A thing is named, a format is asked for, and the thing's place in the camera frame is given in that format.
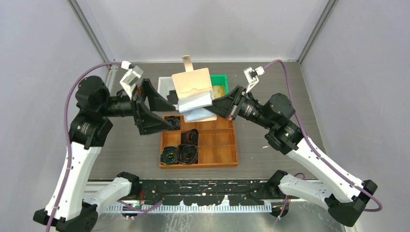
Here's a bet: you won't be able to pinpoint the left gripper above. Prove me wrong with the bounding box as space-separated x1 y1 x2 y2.
99 79 176 134

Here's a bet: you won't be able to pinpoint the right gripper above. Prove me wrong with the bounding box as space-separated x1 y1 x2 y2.
202 85 275 130

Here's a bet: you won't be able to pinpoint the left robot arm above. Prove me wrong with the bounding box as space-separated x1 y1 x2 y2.
33 75 175 232

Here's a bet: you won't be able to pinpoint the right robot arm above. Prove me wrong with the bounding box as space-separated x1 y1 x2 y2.
207 86 377 227

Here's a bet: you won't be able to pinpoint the gold cards in green bin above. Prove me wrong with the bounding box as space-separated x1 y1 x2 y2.
212 85 226 99

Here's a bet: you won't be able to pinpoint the black card in white bin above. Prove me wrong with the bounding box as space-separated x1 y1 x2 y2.
166 90 178 105

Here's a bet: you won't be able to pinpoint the rolled belt top left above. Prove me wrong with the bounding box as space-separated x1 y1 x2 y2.
165 116 181 131

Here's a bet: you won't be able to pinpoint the green plastic bin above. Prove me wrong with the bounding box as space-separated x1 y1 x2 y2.
210 74 229 99

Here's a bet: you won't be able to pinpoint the white plastic bin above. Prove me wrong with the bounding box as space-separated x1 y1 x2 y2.
157 76 178 111

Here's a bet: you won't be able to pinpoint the wooden compartment tray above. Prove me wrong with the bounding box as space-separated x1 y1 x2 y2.
160 114 238 169

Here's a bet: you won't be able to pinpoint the rolled black belt middle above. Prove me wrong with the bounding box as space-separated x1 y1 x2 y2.
181 129 199 145

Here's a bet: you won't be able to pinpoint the rolled belt bottom left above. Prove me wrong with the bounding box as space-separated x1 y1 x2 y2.
160 146 178 165

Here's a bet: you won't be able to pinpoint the large rolled black belt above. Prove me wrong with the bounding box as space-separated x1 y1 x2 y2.
176 144 198 165

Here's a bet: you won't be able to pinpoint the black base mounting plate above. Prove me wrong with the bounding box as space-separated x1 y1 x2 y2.
120 179 285 206

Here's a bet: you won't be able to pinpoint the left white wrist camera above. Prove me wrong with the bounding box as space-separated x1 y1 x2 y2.
120 61 144 99

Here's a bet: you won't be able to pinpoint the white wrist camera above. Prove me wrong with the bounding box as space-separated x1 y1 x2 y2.
243 66 264 93
120 61 144 99

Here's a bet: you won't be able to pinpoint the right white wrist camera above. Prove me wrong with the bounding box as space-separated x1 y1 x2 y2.
243 66 264 93

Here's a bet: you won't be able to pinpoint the aluminium front rail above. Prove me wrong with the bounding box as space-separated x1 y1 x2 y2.
60 179 351 214

